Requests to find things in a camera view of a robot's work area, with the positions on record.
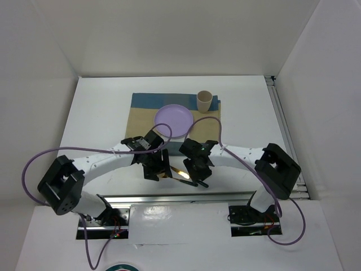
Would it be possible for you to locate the gold fork green handle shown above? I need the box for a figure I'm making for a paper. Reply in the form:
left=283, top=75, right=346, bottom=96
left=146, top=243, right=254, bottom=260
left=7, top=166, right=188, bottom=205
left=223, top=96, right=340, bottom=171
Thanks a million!
left=157, top=173, right=198, bottom=187

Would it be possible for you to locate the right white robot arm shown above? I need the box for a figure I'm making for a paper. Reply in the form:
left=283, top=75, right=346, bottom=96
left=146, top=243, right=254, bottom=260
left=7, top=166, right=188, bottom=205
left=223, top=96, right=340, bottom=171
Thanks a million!
left=179, top=138, right=301, bottom=221

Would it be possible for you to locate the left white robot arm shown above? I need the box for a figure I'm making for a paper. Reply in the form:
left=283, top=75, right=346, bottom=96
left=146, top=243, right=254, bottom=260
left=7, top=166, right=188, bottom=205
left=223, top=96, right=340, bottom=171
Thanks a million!
left=37, top=130, right=172, bottom=225

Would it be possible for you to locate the gold knife green handle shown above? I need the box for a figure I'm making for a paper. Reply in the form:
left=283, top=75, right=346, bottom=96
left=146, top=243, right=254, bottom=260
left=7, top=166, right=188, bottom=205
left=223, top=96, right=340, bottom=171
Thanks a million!
left=170, top=166, right=209, bottom=188

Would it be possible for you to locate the aluminium right side rail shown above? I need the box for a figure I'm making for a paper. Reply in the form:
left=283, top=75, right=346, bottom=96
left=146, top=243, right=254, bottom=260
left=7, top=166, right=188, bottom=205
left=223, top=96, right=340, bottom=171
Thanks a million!
left=265, top=76, right=310, bottom=200

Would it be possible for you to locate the beige paper cup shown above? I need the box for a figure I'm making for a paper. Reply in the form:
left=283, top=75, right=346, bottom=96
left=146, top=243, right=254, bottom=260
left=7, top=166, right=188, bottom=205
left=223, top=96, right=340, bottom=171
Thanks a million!
left=196, top=90, right=213, bottom=113

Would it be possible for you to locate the aluminium rail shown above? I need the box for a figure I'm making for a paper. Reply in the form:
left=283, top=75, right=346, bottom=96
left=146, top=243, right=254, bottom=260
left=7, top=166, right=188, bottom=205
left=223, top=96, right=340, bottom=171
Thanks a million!
left=105, top=193, right=253, bottom=204
left=265, top=76, right=310, bottom=200

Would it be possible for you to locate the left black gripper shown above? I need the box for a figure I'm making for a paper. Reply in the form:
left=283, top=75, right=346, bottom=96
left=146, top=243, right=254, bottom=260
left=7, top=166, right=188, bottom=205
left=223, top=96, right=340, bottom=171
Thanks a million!
left=142, top=148, right=172, bottom=181

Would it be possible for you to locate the purple plate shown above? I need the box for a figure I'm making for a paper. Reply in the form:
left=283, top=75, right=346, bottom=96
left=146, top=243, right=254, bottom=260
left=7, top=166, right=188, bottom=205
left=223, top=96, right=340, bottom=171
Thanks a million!
left=154, top=104, right=193, bottom=138

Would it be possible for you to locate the aluminium front rail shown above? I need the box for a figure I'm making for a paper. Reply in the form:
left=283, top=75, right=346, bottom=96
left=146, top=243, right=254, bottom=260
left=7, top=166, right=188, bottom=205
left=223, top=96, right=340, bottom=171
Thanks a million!
left=105, top=193, right=253, bottom=204

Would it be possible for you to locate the blue tan checked placemat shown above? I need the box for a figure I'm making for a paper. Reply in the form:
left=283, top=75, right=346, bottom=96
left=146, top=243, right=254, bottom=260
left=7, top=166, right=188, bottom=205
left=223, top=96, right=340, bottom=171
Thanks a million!
left=125, top=93, right=221, bottom=143

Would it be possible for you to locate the green round sticker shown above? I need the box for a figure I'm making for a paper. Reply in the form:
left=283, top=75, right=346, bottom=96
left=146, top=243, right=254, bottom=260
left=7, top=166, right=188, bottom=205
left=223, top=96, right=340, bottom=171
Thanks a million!
left=105, top=263, right=139, bottom=271

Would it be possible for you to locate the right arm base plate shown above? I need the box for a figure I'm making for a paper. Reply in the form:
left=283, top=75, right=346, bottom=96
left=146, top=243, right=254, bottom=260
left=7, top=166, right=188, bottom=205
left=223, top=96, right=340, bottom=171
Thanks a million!
left=227, top=205, right=282, bottom=237

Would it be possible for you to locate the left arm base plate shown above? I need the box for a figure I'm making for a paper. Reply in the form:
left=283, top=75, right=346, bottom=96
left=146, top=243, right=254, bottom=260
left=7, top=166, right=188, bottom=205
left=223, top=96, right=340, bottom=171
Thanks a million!
left=85, top=204, right=130, bottom=240

